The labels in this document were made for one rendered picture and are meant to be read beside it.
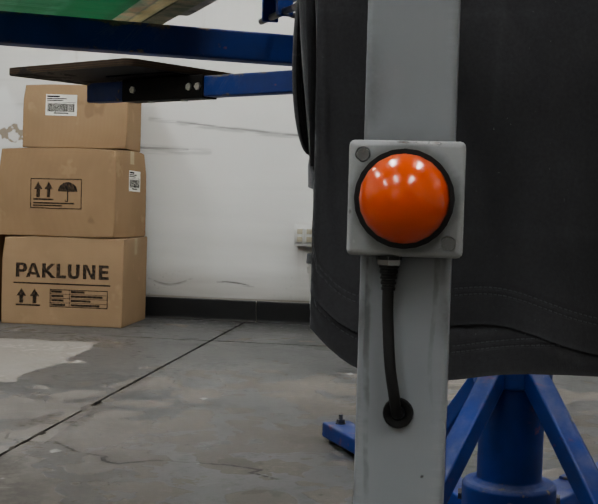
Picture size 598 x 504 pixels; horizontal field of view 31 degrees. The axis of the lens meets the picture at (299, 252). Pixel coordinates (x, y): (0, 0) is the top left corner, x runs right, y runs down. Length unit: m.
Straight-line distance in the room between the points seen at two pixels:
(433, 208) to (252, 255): 5.08
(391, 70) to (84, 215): 4.78
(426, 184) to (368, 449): 0.13
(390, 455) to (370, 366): 0.04
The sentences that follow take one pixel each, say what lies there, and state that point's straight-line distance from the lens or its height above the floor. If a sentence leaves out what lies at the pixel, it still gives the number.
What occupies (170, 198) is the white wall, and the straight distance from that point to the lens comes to 5.61.
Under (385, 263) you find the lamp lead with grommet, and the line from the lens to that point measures 0.47.
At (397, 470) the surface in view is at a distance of 0.49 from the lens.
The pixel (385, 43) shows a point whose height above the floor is 0.72.
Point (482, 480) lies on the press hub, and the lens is 2.15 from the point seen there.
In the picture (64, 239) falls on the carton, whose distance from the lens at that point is 5.28.
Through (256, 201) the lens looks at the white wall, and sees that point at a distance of 5.50.
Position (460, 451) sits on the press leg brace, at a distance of 1.97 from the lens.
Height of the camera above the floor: 0.65
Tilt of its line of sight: 3 degrees down
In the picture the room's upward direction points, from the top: 2 degrees clockwise
